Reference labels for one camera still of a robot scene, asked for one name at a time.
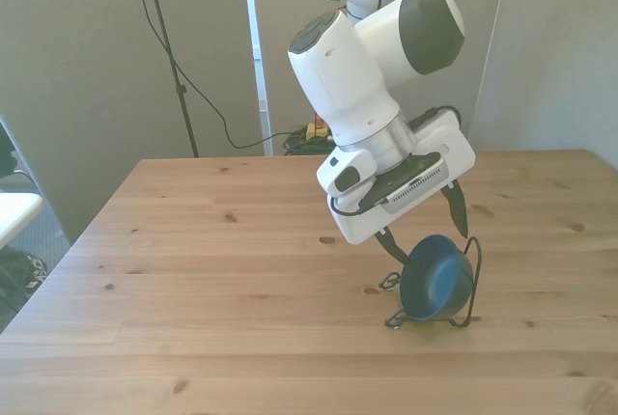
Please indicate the black camera stand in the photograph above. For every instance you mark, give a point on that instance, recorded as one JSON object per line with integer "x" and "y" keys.
{"x": 166, "y": 43}

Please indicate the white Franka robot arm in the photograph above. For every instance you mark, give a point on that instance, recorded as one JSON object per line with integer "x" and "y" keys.
{"x": 347, "y": 82}

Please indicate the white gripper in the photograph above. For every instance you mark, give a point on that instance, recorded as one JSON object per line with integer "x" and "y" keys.
{"x": 458, "y": 149}

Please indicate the black patterned bag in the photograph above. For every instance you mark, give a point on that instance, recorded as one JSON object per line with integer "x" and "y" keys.
{"x": 26, "y": 275}

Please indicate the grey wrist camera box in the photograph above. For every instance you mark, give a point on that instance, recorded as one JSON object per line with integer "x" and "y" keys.
{"x": 417, "y": 188}

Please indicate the white vertical partition post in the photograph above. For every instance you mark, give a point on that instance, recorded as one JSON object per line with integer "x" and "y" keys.
{"x": 256, "y": 48}

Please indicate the white side table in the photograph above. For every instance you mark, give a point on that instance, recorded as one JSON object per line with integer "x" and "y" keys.
{"x": 14, "y": 214}

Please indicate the blue bowl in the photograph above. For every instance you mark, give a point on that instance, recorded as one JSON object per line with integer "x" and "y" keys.
{"x": 439, "y": 284}

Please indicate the yellow emergency stop box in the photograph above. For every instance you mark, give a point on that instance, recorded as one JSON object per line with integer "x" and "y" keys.
{"x": 312, "y": 132}

